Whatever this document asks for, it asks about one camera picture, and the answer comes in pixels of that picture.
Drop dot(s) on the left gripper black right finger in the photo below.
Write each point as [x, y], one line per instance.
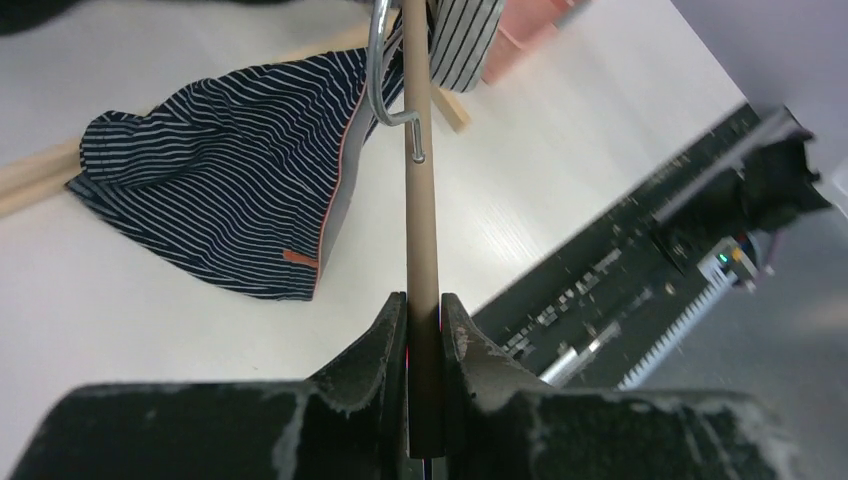
[502, 422]

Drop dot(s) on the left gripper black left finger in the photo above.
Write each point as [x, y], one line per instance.
[345, 421]

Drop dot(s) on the navy striped underwear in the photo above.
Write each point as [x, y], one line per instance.
[243, 181]

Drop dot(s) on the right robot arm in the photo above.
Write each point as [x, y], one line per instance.
[763, 183]

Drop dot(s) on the grey striped underwear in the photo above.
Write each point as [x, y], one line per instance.
[461, 38]

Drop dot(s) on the pink perforated plastic basket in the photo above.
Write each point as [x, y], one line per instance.
[523, 27]

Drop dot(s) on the black blanket with cream flowers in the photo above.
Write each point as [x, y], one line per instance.
[20, 16]

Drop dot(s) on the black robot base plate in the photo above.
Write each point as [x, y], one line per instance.
[586, 314]

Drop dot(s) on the white slotted cable duct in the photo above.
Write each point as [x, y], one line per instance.
[716, 270]

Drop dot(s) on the wooden clothes rack frame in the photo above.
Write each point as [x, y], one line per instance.
[39, 176]

